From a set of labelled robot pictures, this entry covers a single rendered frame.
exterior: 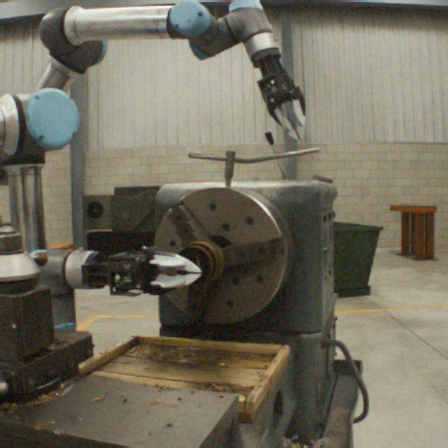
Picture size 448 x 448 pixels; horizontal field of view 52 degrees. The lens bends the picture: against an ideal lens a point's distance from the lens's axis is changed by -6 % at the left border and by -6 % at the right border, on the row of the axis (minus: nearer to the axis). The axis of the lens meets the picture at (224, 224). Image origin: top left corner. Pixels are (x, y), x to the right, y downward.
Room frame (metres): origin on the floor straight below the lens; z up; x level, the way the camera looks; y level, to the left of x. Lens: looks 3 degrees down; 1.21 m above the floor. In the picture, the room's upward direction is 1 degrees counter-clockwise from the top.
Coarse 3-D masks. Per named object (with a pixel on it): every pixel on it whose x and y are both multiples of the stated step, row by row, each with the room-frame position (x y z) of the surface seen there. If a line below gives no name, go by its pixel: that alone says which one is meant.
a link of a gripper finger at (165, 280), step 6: (162, 276) 0.89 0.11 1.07; (168, 276) 0.88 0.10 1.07; (174, 276) 0.88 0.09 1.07; (180, 276) 0.88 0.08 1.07; (186, 276) 0.87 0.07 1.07; (192, 276) 0.87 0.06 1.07; (198, 276) 0.87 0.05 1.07; (156, 282) 0.88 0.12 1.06; (162, 282) 0.87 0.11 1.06; (168, 282) 0.87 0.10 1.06; (174, 282) 0.86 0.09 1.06; (180, 282) 0.86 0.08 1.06; (186, 282) 0.87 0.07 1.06
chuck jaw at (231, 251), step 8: (264, 240) 1.04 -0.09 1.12; (272, 240) 1.06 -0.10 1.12; (280, 240) 1.07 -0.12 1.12; (224, 248) 1.03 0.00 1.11; (232, 248) 1.03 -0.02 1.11; (240, 248) 1.03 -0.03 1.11; (248, 248) 1.03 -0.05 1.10; (256, 248) 1.04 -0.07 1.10; (264, 248) 1.03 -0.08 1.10; (272, 248) 1.05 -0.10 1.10; (280, 248) 1.06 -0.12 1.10; (224, 256) 1.02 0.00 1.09; (232, 256) 1.02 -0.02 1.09; (240, 256) 1.03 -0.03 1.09; (248, 256) 1.02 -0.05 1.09; (256, 256) 1.04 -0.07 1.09; (264, 256) 1.03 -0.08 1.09; (272, 256) 1.03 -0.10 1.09; (224, 264) 1.02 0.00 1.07; (232, 264) 1.01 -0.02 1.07
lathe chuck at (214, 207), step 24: (192, 192) 1.12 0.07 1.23; (216, 192) 1.11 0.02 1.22; (240, 192) 1.09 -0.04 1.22; (216, 216) 1.11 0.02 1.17; (240, 216) 1.09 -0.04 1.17; (264, 216) 1.07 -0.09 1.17; (168, 240) 1.14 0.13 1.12; (240, 240) 1.09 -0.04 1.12; (288, 240) 1.12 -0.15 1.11; (240, 264) 1.09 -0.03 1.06; (264, 264) 1.07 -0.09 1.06; (288, 264) 1.11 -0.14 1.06; (216, 288) 1.11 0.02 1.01; (240, 288) 1.09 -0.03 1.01; (264, 288) 1.07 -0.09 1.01; (216, 312) 1.11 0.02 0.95; (240, 312) 1.09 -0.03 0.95
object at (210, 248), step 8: (200, 240) 1.02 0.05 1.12; (208, 240) 1.02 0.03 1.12; (184, 248) 1.00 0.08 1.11; (192, 248) 0.96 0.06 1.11; (200, 248) 0.96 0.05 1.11; (208, 248) 0.98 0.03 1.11; (216, 248) 1.01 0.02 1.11; (184, 256) 0.98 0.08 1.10; (192, 256) 1.03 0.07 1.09; (200, 256) 0.96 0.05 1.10; (208, 256) 0.96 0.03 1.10; (216, 256) 0.99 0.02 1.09; (208, 264) 0.95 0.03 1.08; (216, 264) 0.98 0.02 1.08; (184, 272) 0.98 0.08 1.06; (200, 272) 1.03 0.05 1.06; (208, 272) 0.95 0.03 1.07; (216, 272) 0.99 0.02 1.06; (200, 280) 0.96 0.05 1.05; (208, 280) 0.98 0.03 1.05
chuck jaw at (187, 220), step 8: (176, 208) 1.09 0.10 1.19; (184, 208) 1.10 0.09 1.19; (168, 216) 1.10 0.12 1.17; (176, 216) 1.09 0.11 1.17; (184, 216) 1.09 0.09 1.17; (192, 216) 1.11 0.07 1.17; (176, 224) 1.09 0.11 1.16; (184, 224) 1.08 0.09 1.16; (192, 224) 1.07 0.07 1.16; (200, 224) 1.12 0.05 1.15; (176, 232) 1.07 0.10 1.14; (184, 232) 1.07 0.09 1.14; (192, 232) 1.06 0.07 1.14; (200, 232) 1.08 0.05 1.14; (184, 240) 1.05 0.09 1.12; (192, 240) 1.04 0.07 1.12
